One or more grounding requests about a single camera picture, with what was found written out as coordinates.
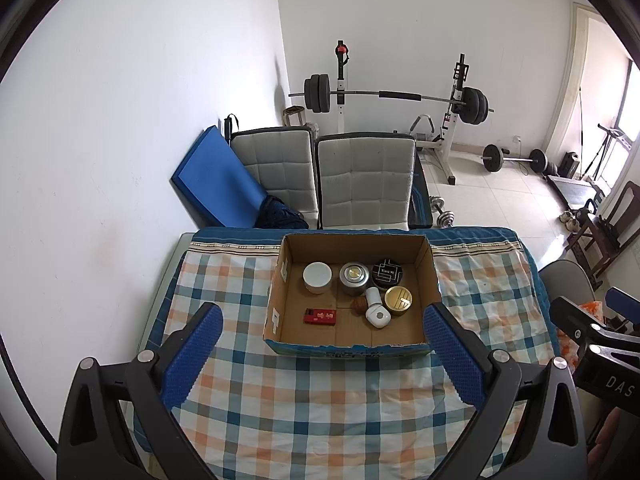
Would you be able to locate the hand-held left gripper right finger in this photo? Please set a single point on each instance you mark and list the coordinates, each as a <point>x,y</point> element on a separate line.
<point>452,355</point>

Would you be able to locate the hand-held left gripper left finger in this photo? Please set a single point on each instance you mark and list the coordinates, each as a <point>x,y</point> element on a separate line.
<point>192,355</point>

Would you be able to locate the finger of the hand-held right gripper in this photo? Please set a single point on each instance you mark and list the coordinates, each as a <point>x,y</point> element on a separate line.
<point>622,302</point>
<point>575,322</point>

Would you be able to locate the gold round tin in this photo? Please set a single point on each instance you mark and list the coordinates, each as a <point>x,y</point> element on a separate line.
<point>398,300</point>

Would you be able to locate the white earbuds case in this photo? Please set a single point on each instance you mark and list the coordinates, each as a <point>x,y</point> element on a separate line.
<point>378,317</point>

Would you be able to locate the small white bottle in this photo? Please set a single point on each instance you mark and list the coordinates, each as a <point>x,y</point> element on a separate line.
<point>373,296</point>

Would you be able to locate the cardboard box with blue print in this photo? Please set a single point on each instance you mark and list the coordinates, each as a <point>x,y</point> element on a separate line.
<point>350,342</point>

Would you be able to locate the small brown ball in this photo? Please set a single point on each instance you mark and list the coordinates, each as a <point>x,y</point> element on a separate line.
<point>359,306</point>

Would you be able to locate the red box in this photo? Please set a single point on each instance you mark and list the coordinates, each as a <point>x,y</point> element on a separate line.
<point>319,316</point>

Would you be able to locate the white round jar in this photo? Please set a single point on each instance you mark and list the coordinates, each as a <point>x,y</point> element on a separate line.
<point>317,277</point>

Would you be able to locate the person's right forearm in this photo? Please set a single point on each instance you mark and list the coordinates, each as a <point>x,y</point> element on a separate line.
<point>607,432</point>

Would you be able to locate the orange patterned cloth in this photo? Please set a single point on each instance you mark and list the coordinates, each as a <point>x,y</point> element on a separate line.
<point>592,310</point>

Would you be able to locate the dark wooden chair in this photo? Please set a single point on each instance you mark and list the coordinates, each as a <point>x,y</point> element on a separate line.
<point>607,235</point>

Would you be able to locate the small silver round weight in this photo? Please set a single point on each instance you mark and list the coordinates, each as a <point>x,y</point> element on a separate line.
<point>566,218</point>
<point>577,224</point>

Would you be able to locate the black round tin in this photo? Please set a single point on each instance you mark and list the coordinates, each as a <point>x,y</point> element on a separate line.
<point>387,272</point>

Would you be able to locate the treadmill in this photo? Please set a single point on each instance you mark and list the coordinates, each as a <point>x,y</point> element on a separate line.
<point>575,187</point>

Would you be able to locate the silver round tin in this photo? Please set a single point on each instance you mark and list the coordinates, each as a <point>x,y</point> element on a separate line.
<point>354,278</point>

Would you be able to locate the plaid blue orange cloth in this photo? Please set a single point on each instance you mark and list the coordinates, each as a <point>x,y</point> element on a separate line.
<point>325,410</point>

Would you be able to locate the chrome dumbbell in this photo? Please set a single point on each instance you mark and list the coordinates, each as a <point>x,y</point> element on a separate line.
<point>440,212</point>

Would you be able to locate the small black appliance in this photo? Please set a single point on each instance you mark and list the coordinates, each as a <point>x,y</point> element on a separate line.
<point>572,165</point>

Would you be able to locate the black weight bench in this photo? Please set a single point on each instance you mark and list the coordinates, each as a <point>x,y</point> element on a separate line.
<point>421,200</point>

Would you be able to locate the dark blue bag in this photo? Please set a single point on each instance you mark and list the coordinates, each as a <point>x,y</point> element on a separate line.
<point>280,215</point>

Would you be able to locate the blue foam mat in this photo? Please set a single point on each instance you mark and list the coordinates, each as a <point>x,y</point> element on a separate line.
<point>215,180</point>

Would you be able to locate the short barbell with black plates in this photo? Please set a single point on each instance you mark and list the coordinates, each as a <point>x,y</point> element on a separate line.
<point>492,158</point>

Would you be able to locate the grey padded chair right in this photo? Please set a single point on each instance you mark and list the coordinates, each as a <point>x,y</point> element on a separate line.
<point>365,180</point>

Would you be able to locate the grey padded chair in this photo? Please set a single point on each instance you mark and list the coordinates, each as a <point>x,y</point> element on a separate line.
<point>275,170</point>
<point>365,180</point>

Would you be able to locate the grey padded chair left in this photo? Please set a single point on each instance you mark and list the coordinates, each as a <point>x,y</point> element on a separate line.
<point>275,170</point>

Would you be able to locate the white barbell rack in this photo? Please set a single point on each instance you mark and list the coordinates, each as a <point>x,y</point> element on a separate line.
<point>450,130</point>

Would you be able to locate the small wooden stool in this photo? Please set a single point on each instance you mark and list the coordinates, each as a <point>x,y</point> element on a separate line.
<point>295,116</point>

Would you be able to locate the long barbell with black plates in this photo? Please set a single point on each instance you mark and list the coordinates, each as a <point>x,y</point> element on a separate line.
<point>317,94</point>

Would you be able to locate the grey curved exercise frame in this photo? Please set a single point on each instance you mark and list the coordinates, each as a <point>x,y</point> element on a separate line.
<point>427,127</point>

